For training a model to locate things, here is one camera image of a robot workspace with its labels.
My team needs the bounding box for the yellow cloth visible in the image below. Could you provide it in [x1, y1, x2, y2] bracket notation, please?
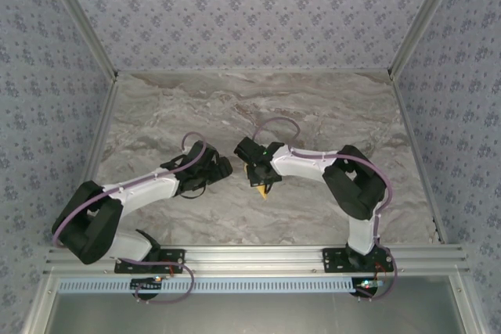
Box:
[244, 162, 272, 200]

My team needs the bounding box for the small adapter board with LED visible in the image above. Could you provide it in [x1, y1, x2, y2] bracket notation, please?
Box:
[354, 277, 383, 296]
[130, 275, 164, 292]

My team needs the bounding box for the grey metal tray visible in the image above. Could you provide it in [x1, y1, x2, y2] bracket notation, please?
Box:
[23, 275, 482, 334]

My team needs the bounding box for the aluminium mounting rail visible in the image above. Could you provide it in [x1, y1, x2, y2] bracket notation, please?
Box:
[42, 244, 470, 277]

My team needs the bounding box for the aluminium side rail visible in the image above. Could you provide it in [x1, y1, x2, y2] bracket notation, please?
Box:
[391, 75, 447, 247]
[58, 75, 121, 247]

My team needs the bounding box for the slotted pale cable duct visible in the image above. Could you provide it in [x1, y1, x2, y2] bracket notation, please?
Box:
[57, 279, 442, 295]

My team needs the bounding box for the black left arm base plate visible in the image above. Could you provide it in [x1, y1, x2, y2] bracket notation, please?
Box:
[113, 247, 187, 275]

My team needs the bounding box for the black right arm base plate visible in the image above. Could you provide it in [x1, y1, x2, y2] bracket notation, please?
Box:
[320, 247, 395, 275]

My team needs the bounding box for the aluminium frame post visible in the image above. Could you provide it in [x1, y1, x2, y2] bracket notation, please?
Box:
[387, 0, 470, 81]
[38, 0, 121, 81]

